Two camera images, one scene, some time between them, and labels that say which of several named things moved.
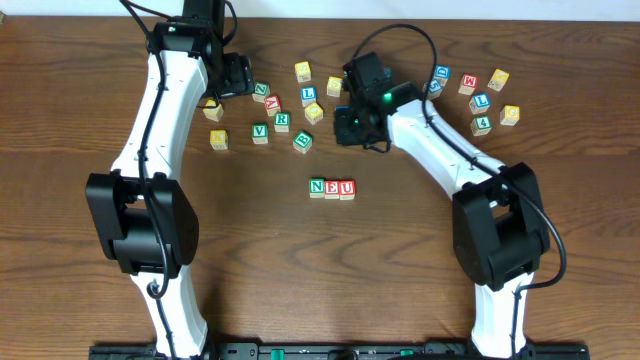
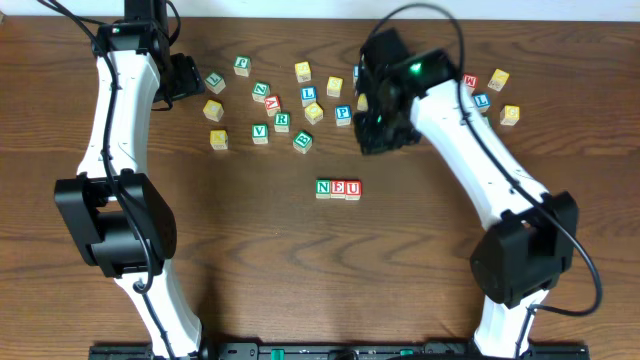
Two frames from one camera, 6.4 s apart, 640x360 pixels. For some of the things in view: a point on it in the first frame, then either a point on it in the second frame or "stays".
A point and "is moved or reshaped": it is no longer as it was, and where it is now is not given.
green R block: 282,122 stays
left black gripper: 232,80 → 185,80
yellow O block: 313,113 stays
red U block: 347,189 is moved or reshaped
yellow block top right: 498,80 stays
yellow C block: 214,112 stays
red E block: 332,189 is moved or reshaped
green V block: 260,133 stays
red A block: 272,105 stays
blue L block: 308,95 stays
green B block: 302,141 stays
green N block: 317,188 is moved or reshaped
